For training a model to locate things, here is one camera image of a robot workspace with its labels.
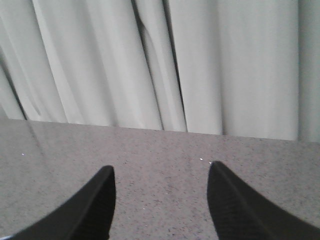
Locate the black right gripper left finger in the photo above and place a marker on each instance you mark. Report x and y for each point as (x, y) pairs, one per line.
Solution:
(87, 215)

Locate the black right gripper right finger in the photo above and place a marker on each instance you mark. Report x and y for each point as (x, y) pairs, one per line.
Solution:
(239, 212)

